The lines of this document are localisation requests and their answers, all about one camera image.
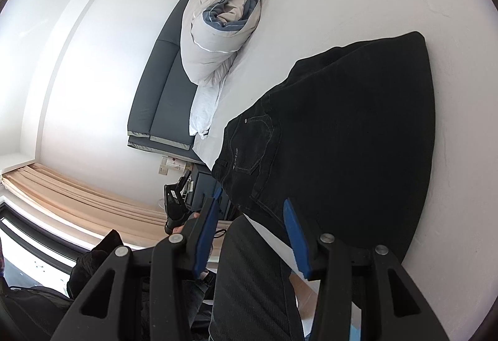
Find dark grey nightstand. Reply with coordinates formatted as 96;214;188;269
183;166;234;221

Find white pillow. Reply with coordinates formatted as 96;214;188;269
189;53;238;139

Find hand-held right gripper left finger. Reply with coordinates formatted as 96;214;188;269
50;189;223;341

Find window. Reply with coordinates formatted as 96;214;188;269
0;201;90;279

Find rolled white duvet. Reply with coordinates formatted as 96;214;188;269
180;0;262;87

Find dark grey padded headboard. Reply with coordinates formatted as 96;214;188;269
128;0;218;151

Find beige curtain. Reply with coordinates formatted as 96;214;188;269
2;164;234;233

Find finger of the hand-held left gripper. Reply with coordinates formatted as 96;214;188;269
163;185;184;210
177;169;193;194

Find black pants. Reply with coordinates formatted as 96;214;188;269
211;31;435;268

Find dark cloth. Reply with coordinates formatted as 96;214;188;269
66;229;125;299

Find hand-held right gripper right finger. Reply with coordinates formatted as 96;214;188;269
283;199;450;341

